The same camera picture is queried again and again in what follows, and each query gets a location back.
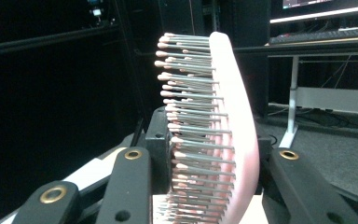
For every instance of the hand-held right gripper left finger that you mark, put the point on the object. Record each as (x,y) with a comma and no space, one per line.
(160,140)

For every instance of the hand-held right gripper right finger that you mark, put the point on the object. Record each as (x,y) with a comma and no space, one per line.
(264,149)

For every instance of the pink hairbrush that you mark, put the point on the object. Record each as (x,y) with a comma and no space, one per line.
(239,124)

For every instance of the black keyboard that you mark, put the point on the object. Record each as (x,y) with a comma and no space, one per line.
(317,36)

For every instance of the computer monitor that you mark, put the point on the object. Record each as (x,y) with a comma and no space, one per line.
(323,14)

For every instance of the white metal desk frame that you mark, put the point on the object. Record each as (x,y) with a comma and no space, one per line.
(293,102)

